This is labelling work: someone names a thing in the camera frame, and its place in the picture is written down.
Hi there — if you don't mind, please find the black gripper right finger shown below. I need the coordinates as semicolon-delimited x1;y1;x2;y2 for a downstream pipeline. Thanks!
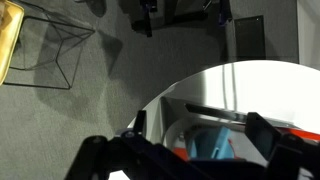
245;112;320;180

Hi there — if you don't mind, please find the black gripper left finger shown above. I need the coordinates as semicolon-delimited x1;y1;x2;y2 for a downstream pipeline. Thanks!
64;109;214;180

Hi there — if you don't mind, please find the grey toy stove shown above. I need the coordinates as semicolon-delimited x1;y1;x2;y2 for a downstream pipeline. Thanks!
159;95;320;168

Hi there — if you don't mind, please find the dark rectangular floor panel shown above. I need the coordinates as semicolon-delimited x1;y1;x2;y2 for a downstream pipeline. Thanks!
233;14;267;62

